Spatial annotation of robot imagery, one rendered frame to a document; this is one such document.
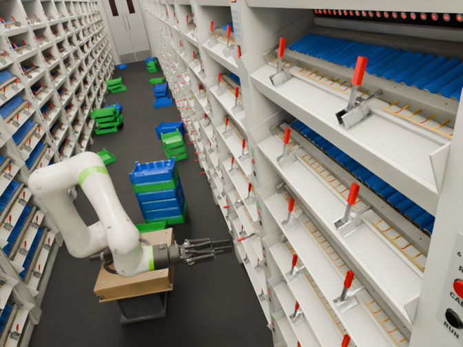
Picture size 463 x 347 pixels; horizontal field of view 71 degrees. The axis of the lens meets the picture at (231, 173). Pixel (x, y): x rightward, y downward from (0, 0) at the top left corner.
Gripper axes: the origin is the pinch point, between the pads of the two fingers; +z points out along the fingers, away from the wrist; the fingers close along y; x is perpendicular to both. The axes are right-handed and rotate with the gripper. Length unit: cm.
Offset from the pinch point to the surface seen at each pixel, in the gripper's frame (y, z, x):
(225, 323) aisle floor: 15, 5, 65
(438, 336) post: -80, 7, -52
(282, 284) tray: -17.1, 18.6, 7.1
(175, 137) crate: 250, 2, 49
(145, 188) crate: 117, -31, 35
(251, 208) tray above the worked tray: 7.4, 13.8, -11.2
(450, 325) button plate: -81, 6, -56
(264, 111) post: -16, 8, -58
